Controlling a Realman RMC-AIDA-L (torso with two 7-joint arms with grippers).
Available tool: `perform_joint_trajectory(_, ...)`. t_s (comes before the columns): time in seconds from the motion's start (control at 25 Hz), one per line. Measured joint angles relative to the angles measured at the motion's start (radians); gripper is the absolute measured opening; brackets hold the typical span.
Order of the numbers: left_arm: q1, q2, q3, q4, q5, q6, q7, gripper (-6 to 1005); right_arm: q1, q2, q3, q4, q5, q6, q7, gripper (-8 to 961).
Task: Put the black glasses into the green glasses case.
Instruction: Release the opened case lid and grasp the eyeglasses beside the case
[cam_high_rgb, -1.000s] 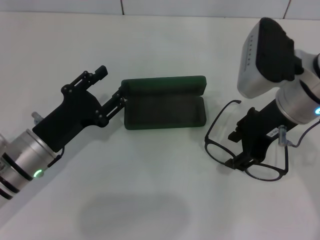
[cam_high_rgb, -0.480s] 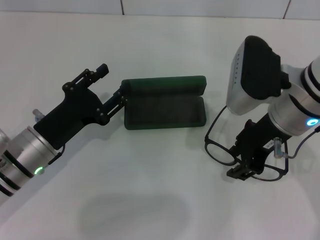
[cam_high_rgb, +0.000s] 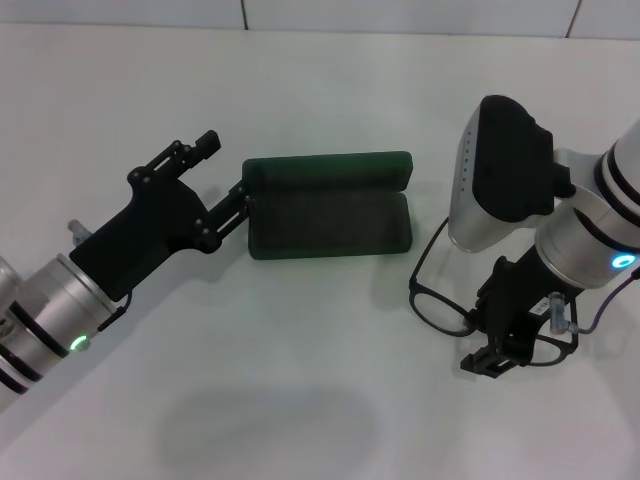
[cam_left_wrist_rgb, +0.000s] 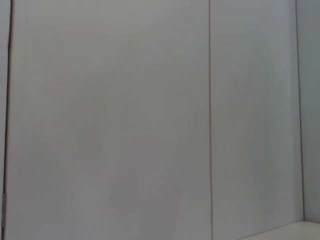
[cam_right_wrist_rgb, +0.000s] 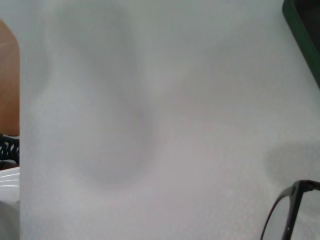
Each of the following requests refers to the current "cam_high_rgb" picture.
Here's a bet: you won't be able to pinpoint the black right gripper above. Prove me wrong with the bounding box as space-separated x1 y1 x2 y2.
460 247 584 377

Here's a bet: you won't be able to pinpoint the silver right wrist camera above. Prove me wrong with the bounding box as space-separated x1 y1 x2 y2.
447 94 574 251

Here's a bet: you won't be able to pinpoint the arm cable with connector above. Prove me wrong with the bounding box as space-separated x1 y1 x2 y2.
68 219 134 331
548 267 640 337

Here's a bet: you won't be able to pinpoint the green glasses case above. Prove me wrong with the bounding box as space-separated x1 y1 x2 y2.
241 149 414 262

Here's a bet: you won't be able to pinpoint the black glasses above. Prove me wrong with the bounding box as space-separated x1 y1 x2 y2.
408 219 581 369

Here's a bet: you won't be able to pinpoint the right arm cable with connector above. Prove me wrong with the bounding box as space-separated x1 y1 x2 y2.
548 267 640 337

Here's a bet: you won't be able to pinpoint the left arm cable with connector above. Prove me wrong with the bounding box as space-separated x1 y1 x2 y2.
68 219 134 331

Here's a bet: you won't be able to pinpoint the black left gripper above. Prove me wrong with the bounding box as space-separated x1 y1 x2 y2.
68 129 256 304

